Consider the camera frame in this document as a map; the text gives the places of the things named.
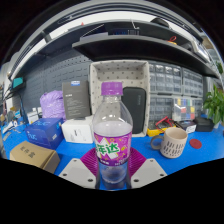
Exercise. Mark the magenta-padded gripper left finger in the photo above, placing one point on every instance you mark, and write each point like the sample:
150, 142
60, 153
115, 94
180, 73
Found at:
77, 171

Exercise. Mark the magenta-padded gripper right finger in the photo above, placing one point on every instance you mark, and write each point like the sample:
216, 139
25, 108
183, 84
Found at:
148, 171

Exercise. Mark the clear purple-capped drink bottle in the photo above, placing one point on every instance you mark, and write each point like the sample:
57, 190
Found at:
112, 133

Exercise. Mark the beige patterned mug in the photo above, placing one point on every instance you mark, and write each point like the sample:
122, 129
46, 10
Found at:
173, 143

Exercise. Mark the white cardboard box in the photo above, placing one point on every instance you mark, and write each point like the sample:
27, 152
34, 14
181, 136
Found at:
76, 130

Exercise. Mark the yellow multimeter with red leads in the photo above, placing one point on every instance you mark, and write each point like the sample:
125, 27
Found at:
156, 128

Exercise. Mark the brown cardboard box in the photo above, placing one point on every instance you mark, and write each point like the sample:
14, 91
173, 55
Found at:
31, 155

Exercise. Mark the blue cardboard box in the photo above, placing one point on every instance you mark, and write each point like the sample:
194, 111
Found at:
45, 132

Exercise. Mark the flat round red coaster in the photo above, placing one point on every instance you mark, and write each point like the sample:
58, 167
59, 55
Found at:
195, 143

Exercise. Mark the small black labelled box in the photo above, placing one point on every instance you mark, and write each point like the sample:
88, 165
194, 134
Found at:
187, 126

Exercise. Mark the small white box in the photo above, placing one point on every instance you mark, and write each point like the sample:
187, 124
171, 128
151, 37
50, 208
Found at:
32, 117

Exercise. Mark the purple plastic bag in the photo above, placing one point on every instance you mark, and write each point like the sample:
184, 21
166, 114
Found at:
52, 105

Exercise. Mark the dark grey upright box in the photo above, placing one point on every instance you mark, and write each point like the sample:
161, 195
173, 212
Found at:
76, 100

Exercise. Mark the clear box with coloured parts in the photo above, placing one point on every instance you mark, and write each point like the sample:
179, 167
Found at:
185, 110

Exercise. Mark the black pouch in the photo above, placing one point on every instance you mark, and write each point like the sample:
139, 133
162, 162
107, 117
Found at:
204, 125

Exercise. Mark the clear small-parts drawer cabinet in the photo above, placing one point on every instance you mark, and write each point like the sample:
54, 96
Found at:
166, 86

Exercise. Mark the green potted plant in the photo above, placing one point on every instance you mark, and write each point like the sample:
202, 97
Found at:
215, 105

